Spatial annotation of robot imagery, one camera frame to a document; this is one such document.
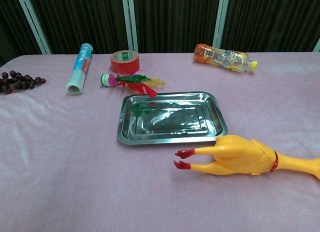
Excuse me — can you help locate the yellow rubber chicken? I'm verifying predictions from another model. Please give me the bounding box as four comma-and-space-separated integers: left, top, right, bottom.
174, 134, 320, 180

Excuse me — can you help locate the stainless steel rectangular tray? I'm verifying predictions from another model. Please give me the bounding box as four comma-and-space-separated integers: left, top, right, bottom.
116, 91, 229, 146

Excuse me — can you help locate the colourful feather shuttlecock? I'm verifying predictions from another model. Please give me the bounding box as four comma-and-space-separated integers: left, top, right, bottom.
100, 69, 166, 98

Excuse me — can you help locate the red tape roll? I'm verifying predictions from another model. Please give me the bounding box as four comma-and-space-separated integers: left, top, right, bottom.
110, 50, 141, 73

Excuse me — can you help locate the clear plastic bottle yellow cap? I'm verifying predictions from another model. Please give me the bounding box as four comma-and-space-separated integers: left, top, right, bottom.
193, 43, 259, 74

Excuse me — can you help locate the cling film roll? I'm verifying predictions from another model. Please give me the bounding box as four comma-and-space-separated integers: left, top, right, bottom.
65, 43, 94, 96

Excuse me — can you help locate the dark ribbed curtain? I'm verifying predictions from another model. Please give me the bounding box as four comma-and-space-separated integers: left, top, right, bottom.
0, 0, 320, 67

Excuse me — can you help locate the pink tablecloth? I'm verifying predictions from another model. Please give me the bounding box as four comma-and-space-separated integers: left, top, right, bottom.
0, 51, 320, 232

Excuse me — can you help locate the dark red grape bunch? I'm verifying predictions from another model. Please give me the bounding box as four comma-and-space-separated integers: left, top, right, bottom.
0, 70, 47, 95

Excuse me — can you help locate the white slanted frame post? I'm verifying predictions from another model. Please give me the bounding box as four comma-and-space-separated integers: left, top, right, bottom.
15, 0, 52, 55

